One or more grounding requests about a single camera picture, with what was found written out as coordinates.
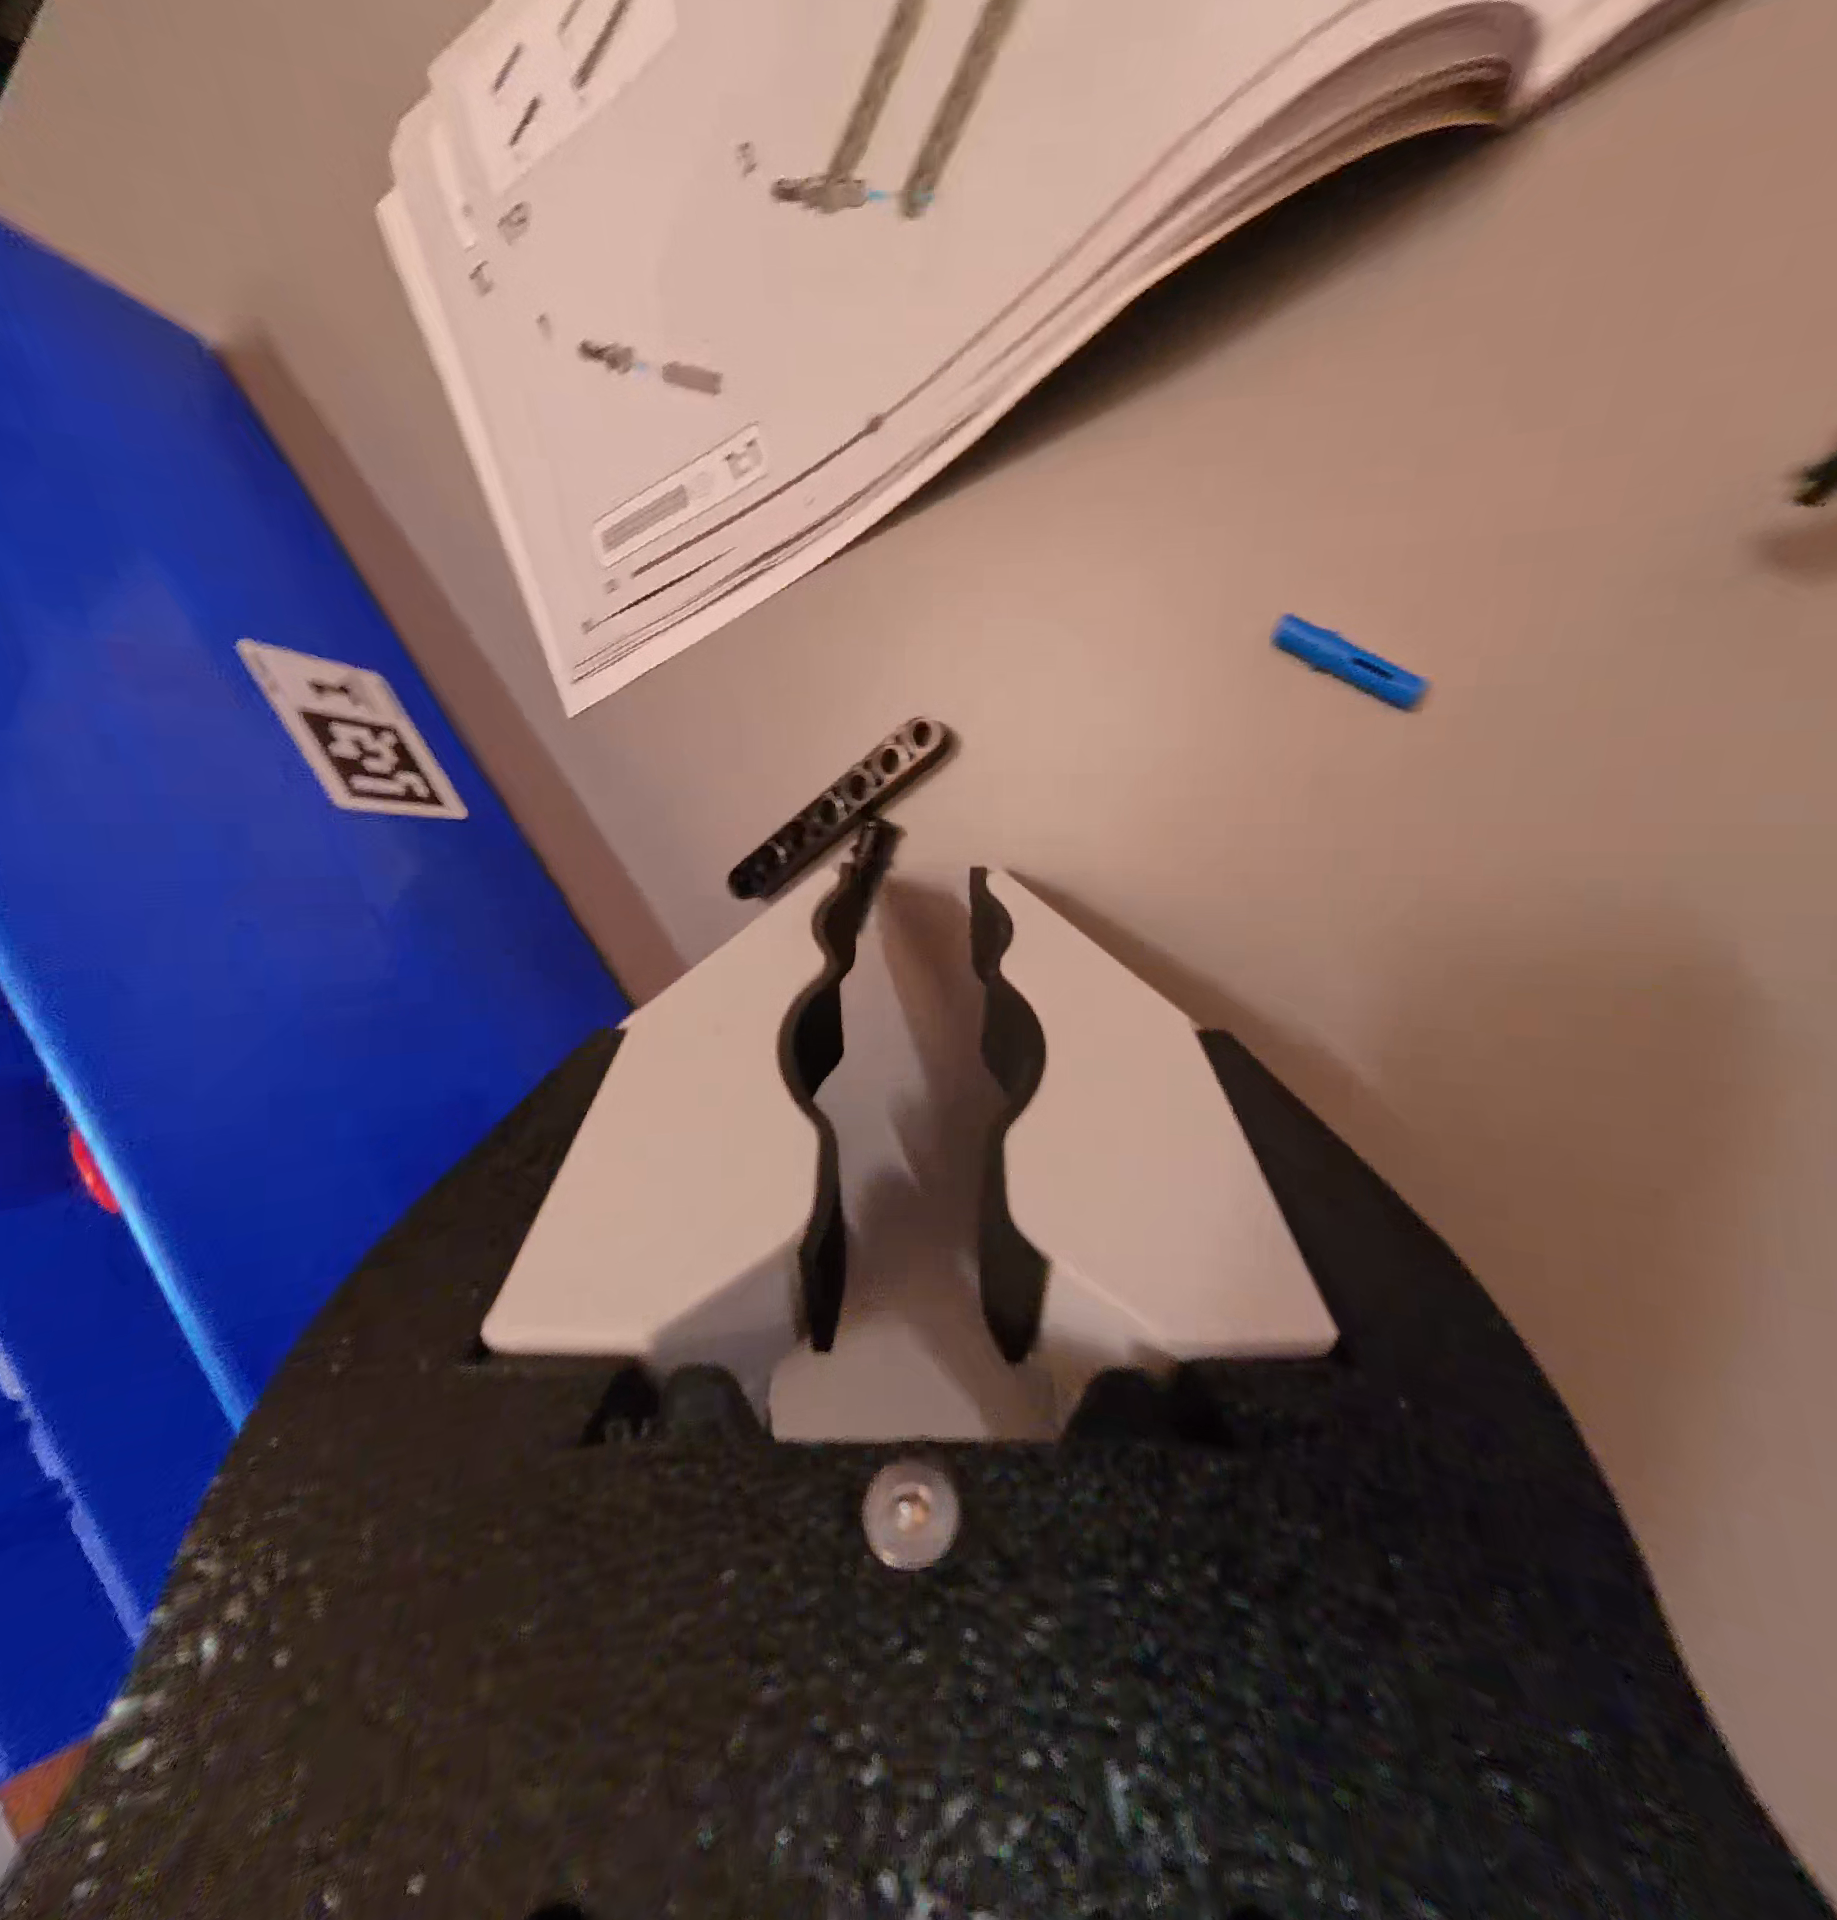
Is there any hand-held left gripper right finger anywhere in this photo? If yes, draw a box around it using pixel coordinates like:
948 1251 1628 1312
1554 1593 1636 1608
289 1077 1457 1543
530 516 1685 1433
967 866 1343 1427

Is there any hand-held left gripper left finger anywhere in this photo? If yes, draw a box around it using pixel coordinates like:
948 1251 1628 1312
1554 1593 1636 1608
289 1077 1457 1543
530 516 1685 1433
477 866 893 1427

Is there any blue storage bin with tag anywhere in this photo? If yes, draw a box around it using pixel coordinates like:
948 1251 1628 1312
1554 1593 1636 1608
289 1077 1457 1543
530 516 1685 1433
0 194 637 1803

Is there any blue connector pin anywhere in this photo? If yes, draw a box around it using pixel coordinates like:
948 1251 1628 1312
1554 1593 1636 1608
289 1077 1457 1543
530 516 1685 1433
1272 611 1431 714

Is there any black toy beam with holes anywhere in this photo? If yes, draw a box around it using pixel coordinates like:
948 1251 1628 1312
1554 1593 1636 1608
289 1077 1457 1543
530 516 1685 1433
727 717 956 900

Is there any open instruction booklet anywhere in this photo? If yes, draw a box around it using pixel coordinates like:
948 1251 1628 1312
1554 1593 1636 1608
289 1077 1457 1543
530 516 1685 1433
377 0 1719 717

